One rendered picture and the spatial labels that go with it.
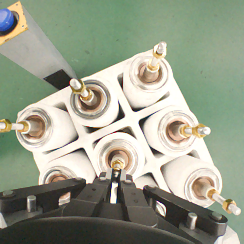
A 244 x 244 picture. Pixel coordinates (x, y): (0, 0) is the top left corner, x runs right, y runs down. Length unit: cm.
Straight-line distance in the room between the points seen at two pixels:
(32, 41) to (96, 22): 40
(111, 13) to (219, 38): 47
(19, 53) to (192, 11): 69
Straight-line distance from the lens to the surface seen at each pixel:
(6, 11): 31
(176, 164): 32
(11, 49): 32
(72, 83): 17
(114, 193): 35
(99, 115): 25
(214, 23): 80
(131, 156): 24
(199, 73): 62
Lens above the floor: 49
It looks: 87 degrees down
